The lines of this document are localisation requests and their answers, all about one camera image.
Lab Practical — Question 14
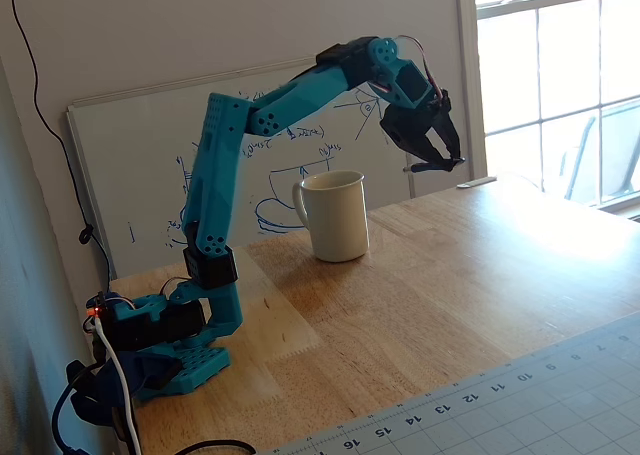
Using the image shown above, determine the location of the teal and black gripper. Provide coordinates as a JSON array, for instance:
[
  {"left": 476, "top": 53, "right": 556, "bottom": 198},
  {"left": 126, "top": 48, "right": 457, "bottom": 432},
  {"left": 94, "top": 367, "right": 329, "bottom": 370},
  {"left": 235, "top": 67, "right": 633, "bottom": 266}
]
[{"left": 378, "top": 58, "right": 463, "bottom": 174}]

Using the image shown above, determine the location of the black pen with silver tip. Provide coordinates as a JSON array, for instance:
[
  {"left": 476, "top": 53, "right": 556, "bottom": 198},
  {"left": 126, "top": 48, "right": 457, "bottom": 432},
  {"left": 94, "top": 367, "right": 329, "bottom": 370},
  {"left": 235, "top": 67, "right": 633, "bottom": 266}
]
[{"left": 403, "top": 156, "right": 467, "bottom": 175}]

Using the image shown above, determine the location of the teal robot base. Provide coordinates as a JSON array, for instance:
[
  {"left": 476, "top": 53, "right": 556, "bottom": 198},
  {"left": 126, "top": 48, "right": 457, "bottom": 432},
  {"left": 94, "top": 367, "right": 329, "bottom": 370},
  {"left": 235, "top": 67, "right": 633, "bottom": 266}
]
[{"left": 83, "top": 289, "right": 234, "bottom": 402}]

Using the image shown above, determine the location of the cream ceramic mug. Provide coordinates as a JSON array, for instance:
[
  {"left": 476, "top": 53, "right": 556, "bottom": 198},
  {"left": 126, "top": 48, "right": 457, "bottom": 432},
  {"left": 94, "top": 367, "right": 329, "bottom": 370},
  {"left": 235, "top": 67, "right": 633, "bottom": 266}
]
[{"left": 291, "top": 169, "right": 371, "bottom": 264}]

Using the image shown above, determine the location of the small white strip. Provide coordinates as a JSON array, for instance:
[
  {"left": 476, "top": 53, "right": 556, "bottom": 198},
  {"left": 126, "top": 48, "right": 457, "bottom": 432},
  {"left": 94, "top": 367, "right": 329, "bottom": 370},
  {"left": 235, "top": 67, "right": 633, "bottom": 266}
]
[{"left": 456, "top": 175, "right": 498, "bottom": 190}]

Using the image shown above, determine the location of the patio chair outside window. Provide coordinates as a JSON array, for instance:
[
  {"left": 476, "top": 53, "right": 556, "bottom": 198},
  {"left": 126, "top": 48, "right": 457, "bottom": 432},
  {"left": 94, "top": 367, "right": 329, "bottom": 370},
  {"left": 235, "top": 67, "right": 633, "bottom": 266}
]
[{"left": 558, "top": 97, "right": 640, "bottom": 207}]

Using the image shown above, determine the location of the grey cutting mat with ruler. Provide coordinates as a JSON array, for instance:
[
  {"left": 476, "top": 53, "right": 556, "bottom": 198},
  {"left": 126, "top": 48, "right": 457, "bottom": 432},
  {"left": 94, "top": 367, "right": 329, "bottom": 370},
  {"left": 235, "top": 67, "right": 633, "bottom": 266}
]
[{"left": 259, "top": 310, "right": 640, "bottom": 455}]

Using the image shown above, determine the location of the whiteboard with blue writing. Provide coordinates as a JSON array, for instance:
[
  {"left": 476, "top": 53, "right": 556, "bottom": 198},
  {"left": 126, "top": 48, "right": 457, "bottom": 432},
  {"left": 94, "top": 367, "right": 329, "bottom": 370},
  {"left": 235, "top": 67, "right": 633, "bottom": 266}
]
[{"left": 66, "top": 43, "right": 416, "bottom": 282}]

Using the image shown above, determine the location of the dark blue clamp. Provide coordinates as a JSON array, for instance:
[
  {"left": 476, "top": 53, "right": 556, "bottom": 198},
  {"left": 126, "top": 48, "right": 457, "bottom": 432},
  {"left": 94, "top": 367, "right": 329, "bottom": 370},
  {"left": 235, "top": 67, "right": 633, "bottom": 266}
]
[{"left": 66, "top": 350, "right": 184, "bottom": 426}]

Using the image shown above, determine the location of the white red servo wire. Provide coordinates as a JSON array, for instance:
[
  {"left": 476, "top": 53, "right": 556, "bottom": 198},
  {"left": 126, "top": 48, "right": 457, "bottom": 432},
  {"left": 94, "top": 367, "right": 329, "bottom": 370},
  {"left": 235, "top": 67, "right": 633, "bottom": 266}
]
[{"left": 397, "top": 34, "right": 445, "bottom": 100}]

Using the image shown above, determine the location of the white window frame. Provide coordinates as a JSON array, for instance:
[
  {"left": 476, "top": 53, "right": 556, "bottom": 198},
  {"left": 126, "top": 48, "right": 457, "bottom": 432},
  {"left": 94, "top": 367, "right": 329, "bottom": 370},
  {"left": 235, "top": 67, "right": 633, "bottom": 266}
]
[{"left": 453, "top": 0, "right": 640, "bottom": 222}]

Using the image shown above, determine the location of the black cable loop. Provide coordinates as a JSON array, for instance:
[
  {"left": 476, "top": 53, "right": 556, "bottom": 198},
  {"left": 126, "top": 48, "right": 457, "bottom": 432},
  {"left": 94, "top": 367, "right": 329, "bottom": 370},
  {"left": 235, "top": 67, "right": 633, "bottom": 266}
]
[{"left": 173, "top": 438, "right": 259, "bottom": 455}]

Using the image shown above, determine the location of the white cable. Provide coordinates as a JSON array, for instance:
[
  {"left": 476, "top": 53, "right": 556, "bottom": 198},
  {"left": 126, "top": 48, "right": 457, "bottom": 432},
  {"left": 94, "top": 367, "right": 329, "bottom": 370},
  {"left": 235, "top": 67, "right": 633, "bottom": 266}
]
[{"left": 93, "top": 318, "right": 144, "bottom": 455}]

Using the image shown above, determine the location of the thin black wall cable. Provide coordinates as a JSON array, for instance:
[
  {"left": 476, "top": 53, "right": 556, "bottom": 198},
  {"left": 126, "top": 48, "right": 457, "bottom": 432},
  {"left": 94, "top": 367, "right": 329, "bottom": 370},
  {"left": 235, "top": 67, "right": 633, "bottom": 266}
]
[{"left": 8, "top": 0, "right": 117, "bottom": 282}]

